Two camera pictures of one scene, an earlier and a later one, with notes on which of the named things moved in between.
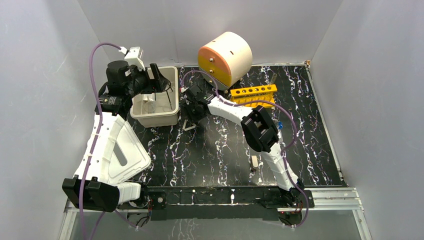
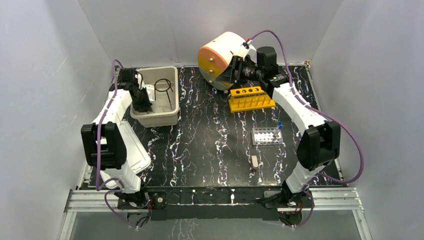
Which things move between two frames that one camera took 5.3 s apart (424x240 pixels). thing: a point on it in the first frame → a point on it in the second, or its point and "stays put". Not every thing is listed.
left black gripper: x=154 y=79 → x=142 y=102
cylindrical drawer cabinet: x=228 y=59 stays put
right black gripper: x=186 y=108 → x=229 y=75
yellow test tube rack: x=264 y=93 stays put
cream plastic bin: x=158 y=109 stays put
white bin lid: x=128 y=155 stays put
